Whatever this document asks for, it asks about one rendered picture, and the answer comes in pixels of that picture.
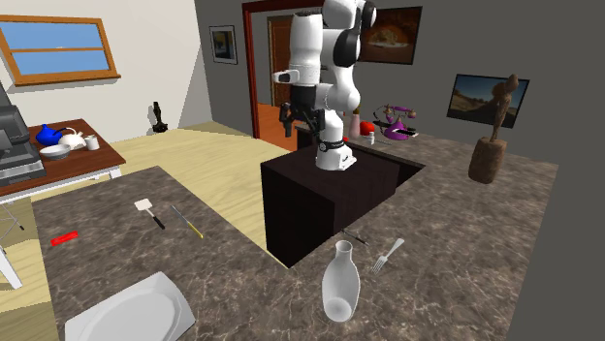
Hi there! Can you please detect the knife with yellow handle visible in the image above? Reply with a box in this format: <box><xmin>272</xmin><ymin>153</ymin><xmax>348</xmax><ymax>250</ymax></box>
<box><xmin>170</xmin><ymin>204</ymin><xmax>205</xmax><ymax>240</ymax></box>

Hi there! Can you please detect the white octagonal plate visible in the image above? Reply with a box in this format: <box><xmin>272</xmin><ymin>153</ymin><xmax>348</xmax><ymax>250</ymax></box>
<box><xmin>64</xmin><ymin>271</ymin><xmax>197</xmax><ymax>341</ymax></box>

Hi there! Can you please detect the black floor statue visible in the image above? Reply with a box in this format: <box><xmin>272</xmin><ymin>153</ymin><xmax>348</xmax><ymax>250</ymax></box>
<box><xmin>151</xmin><ymin>101</ymin><xmax>170</xmax><ymax>135</ymax></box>

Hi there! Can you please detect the pink vase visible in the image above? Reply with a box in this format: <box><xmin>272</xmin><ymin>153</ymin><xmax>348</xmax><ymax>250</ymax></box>
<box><xmin>348</xmin><ymin>107</ymin><xmax>363</xmax><ymax>140</ymax></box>

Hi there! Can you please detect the landscape wall picture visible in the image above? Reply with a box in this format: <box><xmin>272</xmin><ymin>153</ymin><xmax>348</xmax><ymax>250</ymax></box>
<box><xmin>446</xmin><ymin>73</ymin><xmax>530</xmax><ymax>130</ymax></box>

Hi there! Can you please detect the brown wooden figure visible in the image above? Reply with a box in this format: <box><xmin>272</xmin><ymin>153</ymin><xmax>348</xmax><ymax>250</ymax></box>
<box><xmin>467</xmin><ymin>73</ymin><xmax>520</xmax><ymax>185</ymax></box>

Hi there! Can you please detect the brown food wall picture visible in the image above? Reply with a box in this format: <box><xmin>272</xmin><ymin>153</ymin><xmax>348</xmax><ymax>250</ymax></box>
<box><xmin>358</xmin><ymin>6</ymin><xmax>424</xmax><ymax>66</ymax></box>

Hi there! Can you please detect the brown table with white legs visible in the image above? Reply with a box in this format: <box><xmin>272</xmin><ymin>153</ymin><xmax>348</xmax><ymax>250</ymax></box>
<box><xmin>0</xmin><ymin>79</ymin><xmax>127</xmax><ymax>291</ymax></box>

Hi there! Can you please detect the red-brown door frame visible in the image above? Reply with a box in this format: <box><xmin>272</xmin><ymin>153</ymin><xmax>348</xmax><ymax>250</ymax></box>
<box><xmin>241</xmin><ymin>0</ymin><xmax>328</xmax><ymax>140</ymax></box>

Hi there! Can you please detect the small framed wall picture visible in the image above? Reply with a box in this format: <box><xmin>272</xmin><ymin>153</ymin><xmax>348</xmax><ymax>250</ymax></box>
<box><xmin>208</xmin><ymin>24</ymin><xmax>239</xmax><ymax>66</ymax></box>

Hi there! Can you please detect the white spatula with black handle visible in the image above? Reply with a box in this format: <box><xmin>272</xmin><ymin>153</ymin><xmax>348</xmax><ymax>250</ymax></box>
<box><xmin>134</xmin><ymin>198</ymin><xmax>167</xmax><ymax>232</ymax></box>

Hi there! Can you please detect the red flat bar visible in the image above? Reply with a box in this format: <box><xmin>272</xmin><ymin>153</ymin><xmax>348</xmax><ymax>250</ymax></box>
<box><xmin>49</xmin><ymin>230</ymin><xmax>80</xmax><ymax>248</ymax></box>

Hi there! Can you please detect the wooden framed window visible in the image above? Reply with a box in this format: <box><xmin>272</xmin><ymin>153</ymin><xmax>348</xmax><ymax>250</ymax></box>
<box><xmin>0</xmin><ymin>14</ymin><xmax>122</xmax><ymax>87</ymax></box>

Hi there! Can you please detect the purple antique telephone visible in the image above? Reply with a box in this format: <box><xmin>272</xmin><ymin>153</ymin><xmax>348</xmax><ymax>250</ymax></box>
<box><xmin>372</xmin><ymin>104</ymin><xmax>420</xmax><ymax>141</ymax></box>

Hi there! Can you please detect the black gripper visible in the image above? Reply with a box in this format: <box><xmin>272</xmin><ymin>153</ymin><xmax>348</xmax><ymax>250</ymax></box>
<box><xmin>278</xmin><ymin>84</ymin><xmax>326</xmax><ymax>140</ymax></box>

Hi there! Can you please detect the thin dark pen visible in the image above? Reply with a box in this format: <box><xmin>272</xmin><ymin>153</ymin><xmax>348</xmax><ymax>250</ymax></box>
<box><xmin>342</xmin><ymin>230</ymin><xmax>369</xmax><ymax>246</ymax></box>

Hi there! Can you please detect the silver fork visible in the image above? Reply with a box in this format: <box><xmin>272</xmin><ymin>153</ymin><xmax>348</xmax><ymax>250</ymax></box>
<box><xmin>370</xmin><ymin>237</ymin><xmax>405</xmax><ymax>275</ymax></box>

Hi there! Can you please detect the dark robot stand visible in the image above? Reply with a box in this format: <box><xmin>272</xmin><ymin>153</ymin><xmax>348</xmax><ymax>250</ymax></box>
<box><xmin>260</xmin><ymin>123</ymin><xmax>426</xmax><ymax>269</ymax></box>

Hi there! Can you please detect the white vase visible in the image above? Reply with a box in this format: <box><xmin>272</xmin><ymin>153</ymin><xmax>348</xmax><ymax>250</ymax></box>
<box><xmin>321</xmin><ymin>239</ymin><xmax>362</xmax><ymax>324</ymax></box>

